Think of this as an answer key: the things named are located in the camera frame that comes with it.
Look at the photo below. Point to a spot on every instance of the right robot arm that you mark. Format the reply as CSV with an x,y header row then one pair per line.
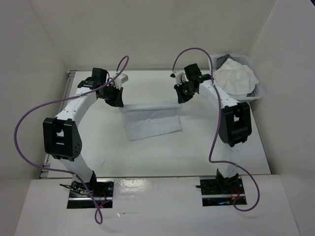
x,y
233,128

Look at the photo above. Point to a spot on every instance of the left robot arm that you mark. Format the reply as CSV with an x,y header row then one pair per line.
x,y
61,136

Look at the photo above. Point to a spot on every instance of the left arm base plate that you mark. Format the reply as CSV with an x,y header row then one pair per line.
x,y
80,199

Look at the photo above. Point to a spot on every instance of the white skirt in basket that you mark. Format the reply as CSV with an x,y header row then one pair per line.
x,y
235,78

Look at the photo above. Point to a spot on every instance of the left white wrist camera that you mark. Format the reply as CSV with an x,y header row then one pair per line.
x,y
118,82

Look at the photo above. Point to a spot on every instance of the white skirt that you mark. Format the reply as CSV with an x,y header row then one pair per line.
x,y
149,120
235,78

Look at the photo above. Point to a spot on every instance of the dark garment in basket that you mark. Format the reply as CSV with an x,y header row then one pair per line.
x,y
221,60

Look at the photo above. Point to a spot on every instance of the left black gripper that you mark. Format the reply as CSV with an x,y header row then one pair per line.
x,y
117,101

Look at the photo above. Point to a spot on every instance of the white plastic laundry basket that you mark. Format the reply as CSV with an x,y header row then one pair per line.
x,y
258,91

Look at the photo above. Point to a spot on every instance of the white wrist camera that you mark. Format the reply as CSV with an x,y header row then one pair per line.
x,y
118,82
178,75

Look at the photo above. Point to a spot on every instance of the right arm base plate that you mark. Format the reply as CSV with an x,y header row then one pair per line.
x,y
211,195

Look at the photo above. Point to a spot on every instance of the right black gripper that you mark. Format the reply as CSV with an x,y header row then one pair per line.
x,y
182,98

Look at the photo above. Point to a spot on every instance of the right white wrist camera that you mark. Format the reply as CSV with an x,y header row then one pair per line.
x,y
178,75

